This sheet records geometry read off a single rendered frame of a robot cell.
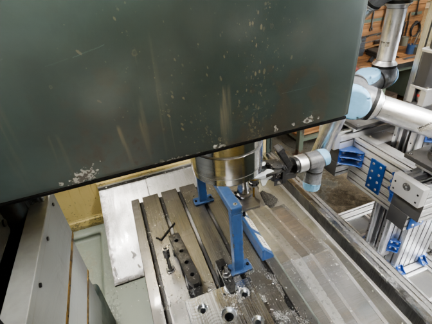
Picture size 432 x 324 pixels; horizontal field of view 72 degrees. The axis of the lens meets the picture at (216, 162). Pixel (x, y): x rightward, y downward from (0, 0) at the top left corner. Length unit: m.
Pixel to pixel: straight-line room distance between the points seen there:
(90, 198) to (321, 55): 1.60
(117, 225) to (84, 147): 1.31
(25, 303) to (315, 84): 0.62
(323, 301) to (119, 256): 0.98
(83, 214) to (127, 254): 0.44
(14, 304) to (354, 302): 1.17
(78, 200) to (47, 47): 1.54
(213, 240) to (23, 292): 0.82
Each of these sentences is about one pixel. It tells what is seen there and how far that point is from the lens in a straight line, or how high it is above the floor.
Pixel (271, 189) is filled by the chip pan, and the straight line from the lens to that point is 1.95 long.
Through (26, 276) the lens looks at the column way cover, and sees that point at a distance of 0.71.
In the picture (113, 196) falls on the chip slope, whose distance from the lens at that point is 1.81.
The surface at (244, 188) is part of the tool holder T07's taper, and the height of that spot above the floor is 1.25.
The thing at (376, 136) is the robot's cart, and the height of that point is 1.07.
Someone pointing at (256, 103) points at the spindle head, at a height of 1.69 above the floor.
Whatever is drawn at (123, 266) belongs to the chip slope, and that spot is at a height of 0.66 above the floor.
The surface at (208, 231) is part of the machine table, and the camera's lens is 1.36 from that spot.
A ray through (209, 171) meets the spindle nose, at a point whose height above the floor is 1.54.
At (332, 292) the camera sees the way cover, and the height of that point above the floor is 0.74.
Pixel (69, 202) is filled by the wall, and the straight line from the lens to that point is 1.91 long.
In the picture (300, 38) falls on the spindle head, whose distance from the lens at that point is 0.49.
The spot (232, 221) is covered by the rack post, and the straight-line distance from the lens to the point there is 1.00.
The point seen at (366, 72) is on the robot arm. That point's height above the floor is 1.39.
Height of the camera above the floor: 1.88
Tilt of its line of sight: 33 degrees down
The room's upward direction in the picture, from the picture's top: 5 degrees counter-clockwise
